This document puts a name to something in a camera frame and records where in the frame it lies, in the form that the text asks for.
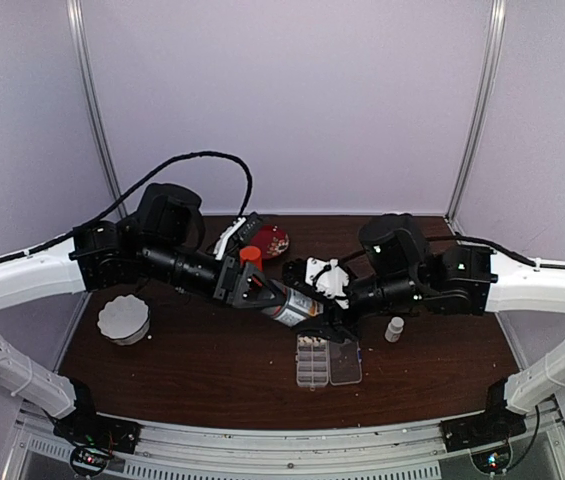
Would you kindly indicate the grey lid pill bottle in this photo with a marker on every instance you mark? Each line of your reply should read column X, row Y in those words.
column 296, row 307

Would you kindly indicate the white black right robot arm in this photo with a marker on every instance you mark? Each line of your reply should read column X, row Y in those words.
column 473, row 276

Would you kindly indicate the left aluminium frame post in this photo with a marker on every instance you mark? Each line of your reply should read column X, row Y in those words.
column 80, row 42

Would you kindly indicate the white pills in organizer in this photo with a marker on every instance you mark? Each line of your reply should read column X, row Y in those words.
column 311, row 341

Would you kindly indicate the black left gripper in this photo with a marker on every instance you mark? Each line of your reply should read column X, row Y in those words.
column 249, row 273

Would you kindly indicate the clear plastic pill organizer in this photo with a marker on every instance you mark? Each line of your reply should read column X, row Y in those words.
column 328, row 365

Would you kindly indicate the orange pill bottle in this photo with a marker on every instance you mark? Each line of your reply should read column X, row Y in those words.
column 251, row 255

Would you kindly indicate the right aluminium frame post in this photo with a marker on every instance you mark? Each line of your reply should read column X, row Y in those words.
column 491, row 60

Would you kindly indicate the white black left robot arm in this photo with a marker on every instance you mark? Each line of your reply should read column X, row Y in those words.
column 149, row 244

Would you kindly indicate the white pill bottle near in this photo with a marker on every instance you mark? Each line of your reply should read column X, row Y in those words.
column 394, row 329

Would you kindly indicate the aluminium frame post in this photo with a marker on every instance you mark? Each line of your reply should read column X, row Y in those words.
column 80, row 42
column 491, row 60

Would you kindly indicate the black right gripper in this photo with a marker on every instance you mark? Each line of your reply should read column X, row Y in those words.
column 334, row 327

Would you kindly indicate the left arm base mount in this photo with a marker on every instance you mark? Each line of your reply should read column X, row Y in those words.
column 95, row 439

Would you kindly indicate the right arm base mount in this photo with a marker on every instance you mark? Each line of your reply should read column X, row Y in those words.
column 486, row 436

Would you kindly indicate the red floral plate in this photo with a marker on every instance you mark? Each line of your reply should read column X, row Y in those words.
column 272, row 241

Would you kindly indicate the white scalloped bowl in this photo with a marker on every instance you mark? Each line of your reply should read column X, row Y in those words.
column 125, row 320

